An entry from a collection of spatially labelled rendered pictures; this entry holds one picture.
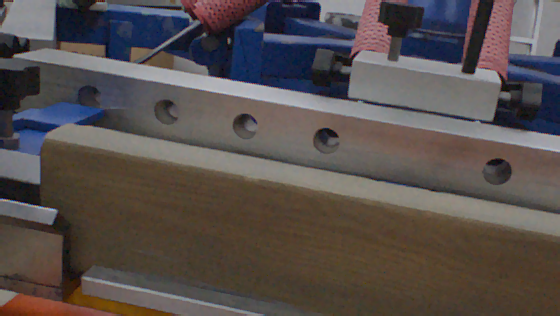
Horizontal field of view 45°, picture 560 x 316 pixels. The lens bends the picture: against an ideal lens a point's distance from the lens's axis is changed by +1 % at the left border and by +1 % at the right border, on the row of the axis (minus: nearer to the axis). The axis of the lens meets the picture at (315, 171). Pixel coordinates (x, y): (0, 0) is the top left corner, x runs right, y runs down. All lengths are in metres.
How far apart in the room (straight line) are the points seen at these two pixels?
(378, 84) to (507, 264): 0.29
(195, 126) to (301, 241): 0.26
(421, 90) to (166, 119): 0.22
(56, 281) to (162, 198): 0.07
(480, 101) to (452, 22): 0.50
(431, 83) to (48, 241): 0.34
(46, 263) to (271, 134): 0.24
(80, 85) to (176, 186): 0.29
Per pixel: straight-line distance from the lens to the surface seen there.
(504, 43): 0.79
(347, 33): 1.22
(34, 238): 0.36
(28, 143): 0.53
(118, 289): 0.35
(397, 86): 0.58
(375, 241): 0.31
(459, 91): 0.58
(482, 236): 0.31
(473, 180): 0.54
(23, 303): 0.42
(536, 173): 0.54
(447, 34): 1.06
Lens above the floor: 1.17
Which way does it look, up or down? 19 degrees down
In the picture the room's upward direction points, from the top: 8 degrees clockwise
